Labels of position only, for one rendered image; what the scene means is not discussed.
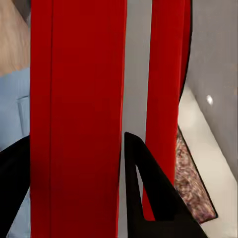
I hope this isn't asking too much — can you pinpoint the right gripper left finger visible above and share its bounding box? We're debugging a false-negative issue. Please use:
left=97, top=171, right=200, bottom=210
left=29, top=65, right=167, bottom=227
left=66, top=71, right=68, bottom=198
left=0, top=135, right=30, bottom=238

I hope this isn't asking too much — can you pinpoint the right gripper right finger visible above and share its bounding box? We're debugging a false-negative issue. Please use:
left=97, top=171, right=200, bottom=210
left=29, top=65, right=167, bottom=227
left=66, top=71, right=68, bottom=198
left=124, top=132, right=208, bottom=238

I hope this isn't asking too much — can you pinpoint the radio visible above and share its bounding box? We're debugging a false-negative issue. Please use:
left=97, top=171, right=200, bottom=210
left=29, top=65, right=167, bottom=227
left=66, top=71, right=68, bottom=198
left=30, top=0, right=193, bottom=238

